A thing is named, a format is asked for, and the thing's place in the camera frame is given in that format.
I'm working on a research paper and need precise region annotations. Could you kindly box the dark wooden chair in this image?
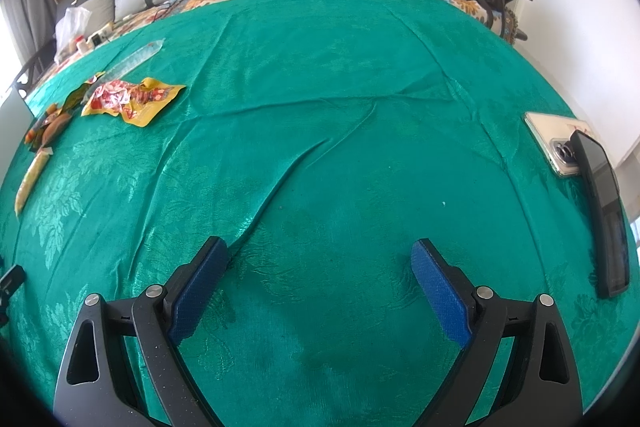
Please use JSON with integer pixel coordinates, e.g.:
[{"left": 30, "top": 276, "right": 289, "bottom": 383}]
[{"left": 12, "top": 42, "right": 56, "bottom": 100}]

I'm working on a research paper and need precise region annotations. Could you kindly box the black remote control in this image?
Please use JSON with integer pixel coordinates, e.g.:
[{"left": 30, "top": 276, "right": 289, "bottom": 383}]
[{"left": 570, "top": 129, "right": 631, "bottom": 299}]

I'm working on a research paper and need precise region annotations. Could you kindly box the white storage box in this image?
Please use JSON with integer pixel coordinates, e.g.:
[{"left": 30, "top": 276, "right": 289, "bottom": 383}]
[{"left": 0, "top": 92, "right": 31, "bottom": 158}]

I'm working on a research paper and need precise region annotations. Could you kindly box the long clear snack packet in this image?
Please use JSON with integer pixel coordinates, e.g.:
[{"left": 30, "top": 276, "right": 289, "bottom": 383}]
[{"left": 102, "top": 38, "right": 166, "bottom": 80}]

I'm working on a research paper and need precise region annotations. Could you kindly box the orange sausage stick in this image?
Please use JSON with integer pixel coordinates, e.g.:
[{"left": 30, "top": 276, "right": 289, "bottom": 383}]
[{"left": 26, "top": 106, "right": 72, "bottom": 152}]

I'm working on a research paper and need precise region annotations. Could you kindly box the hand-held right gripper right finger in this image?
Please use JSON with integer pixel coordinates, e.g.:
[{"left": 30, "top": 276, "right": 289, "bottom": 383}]
[{"left": 410, "top": 238, "right": 583, "bottom": 427}]

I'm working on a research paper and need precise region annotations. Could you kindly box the green blanket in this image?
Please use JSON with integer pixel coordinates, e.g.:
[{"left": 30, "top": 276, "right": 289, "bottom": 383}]
[{"left": 0, "top": 0, "right": 640, "bottom": 427}]

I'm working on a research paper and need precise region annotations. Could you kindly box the white phone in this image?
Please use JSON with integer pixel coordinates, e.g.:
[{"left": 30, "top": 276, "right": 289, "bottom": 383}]
[{"left": 524, "top": 111, "right": 593, "bottom": 178}]

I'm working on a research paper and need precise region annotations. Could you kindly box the yellow and green snack packet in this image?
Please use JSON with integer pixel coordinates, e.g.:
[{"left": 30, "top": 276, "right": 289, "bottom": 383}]
[{"left": 60, "top": 72, "right": 106, "bottom": 112}]

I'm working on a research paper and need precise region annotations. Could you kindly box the clear yellow-edged snack packet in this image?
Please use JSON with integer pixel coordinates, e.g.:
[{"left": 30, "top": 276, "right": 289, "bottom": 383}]
[{"left": 15, "top": 146, "right": 54, "bottom": 217}]

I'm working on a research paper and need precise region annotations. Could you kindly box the red and yellow snack packet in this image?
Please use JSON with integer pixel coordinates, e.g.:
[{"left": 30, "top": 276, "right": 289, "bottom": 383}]
[{"left": 81, "top": 78, "right": 187, "bottom": 128}]

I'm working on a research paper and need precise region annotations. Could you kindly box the clear plastic bag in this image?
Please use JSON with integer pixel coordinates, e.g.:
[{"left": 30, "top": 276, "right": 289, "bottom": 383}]
[{"left": 54, "top": 6, "right": 92, "bottom": 58}]

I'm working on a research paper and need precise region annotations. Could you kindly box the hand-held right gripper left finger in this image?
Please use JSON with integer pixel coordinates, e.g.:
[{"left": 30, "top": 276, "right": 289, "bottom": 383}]
[{"left": 52, "top": 236, "right": 228, "bottom": 427}]

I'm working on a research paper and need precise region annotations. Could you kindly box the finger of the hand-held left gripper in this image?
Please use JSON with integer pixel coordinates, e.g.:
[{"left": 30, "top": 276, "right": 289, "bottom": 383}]
[{"left": 0, "top": 264, "right": 26, "bottom": 308}]

